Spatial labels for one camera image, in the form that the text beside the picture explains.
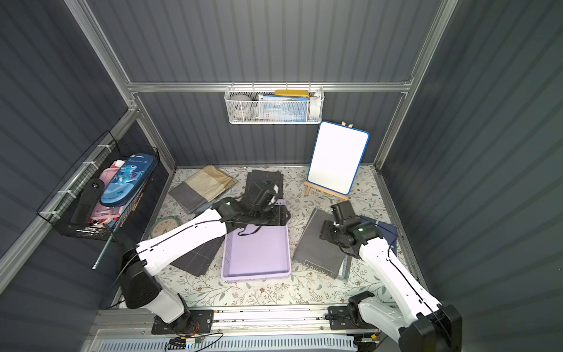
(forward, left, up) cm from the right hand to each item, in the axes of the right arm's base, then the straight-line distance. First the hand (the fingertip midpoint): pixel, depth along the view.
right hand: (332, 231), depth 80 cm
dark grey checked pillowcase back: (+40, +34, -13) cm, 54 cm away
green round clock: (+8, +71, -10) cm, 72 cm away
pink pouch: (-4, +72, +18) cm, 74 cm away
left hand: (+1, +16, +8) cm, 18 cm away
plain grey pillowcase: (-2, +5, -14) cm, 15 cm away
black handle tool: (-2, +75, +21) cm, 78 cm away
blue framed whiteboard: (+28, -4, +11) cm, 31 cm away
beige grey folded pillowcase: (+32, +60, -12) cm, 69 cm away
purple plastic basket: (-3, +27, -13) cm, 30 cm away
